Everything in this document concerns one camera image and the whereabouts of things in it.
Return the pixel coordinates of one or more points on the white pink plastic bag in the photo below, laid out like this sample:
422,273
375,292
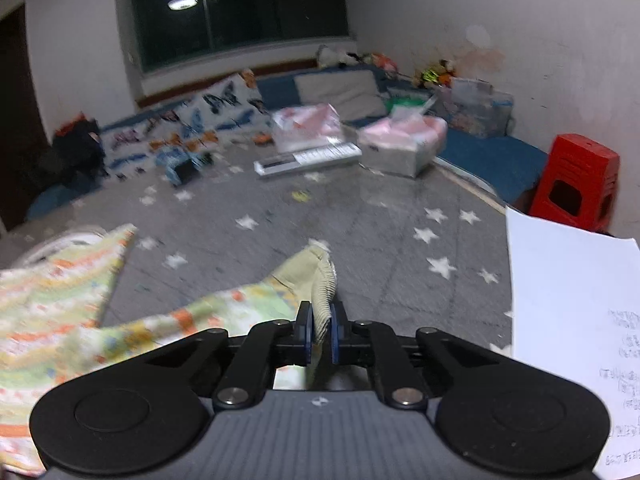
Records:
301,128

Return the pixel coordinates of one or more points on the small orange toy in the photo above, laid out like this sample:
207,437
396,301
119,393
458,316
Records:
262,139

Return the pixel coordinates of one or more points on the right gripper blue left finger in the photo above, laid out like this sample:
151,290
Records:
251,361

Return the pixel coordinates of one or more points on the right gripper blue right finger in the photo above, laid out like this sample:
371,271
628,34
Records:
392,362

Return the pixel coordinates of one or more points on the white paper sheet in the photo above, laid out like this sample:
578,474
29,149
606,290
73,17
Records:
575,314

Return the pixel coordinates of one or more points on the colourful patterned baby garment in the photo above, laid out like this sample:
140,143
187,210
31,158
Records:
52,331

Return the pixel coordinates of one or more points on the black white plush toy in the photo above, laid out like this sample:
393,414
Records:
328,57

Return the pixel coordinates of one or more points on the red plastic stool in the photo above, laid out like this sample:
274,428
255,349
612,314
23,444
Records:
578,186

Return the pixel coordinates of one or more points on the pink tissue pack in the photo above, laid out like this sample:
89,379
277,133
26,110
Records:
402,147

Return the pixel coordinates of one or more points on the grey cushion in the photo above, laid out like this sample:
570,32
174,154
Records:
353,94

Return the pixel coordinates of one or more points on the black clothes pile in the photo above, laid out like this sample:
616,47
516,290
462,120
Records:
76,153

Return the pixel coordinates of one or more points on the butterfly pattern pillow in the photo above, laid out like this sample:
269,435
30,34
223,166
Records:
232,110

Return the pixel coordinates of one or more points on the white remote control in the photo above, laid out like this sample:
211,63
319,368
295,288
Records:
308,160

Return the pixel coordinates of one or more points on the blue sofa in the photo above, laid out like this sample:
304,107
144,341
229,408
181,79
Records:
510,166

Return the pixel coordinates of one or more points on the round induction cooker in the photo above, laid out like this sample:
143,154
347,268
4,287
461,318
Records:
78,237

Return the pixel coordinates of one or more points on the dark window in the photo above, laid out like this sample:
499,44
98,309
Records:
173,31

